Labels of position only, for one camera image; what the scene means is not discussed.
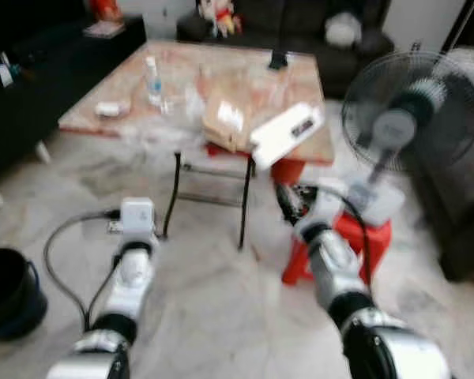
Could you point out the black metal frame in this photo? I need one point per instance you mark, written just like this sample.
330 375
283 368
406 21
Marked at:
244 201

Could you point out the flat pale tray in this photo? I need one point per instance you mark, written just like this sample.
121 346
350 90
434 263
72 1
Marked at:
104 29

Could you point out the clear water bottle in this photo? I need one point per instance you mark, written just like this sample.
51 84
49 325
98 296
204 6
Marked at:
153 83

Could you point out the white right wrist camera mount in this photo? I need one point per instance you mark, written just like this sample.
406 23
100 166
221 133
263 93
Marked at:
324 207

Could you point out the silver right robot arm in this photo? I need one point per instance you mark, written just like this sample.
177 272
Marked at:
336 268

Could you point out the red and white doll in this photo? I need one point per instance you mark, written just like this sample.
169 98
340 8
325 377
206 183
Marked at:
220 17

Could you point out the dark armchair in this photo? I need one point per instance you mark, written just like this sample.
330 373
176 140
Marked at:
458 213

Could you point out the small white packet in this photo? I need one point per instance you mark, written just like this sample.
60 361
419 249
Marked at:
110 109

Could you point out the small black object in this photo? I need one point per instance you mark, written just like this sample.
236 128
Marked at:
278 59

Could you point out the pink marble coffee table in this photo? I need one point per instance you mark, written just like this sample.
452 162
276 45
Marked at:
221 75

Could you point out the red figurine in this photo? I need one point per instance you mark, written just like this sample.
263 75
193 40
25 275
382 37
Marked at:
104 8

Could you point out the clear plastic wrapper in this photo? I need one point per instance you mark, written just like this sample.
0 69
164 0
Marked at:
186 99

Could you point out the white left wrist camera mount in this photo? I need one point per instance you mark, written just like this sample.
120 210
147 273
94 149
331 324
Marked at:
137 215

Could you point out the white table fan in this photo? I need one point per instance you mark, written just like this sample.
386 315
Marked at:
395 126

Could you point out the red plastic stool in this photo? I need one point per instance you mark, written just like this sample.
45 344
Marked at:
375 245

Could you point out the white flat box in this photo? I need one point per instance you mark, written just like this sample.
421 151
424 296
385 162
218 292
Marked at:
284 134

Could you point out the long black sofa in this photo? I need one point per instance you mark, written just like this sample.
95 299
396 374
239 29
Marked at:
31 95

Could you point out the black sofa with doll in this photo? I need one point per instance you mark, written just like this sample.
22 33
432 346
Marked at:
292 35

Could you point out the black plastic bucket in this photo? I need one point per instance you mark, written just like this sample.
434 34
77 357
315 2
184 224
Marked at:
9 294

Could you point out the white plush cushion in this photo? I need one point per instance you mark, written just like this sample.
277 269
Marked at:
344 30

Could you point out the brown paper bag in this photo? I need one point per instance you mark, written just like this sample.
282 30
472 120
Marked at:
223 122

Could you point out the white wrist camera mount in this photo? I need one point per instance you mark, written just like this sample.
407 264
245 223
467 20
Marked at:
324 207
137 215

